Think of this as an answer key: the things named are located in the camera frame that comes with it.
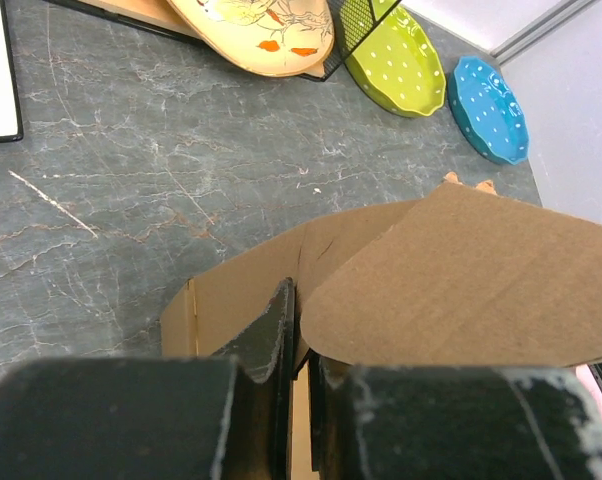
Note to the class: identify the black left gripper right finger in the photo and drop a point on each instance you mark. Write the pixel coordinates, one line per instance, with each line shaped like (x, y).
(400, 422)

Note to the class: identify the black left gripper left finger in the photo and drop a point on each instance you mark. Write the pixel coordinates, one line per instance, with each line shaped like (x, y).
(224, 416)

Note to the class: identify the brown cardboard box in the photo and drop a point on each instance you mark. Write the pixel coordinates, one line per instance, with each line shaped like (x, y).
(461, 278)

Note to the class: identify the blue dotted plate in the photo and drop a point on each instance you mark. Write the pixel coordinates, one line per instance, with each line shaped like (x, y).
(487, 112)

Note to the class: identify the green dotted plate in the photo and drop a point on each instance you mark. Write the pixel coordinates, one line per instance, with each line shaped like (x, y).
(396, 65)

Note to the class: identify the beige leaf pattern plate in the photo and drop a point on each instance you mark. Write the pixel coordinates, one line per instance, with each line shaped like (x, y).
(268, 38)

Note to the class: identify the black wire wooden shelf rack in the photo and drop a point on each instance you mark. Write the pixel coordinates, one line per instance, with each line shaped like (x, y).
(354, 22)

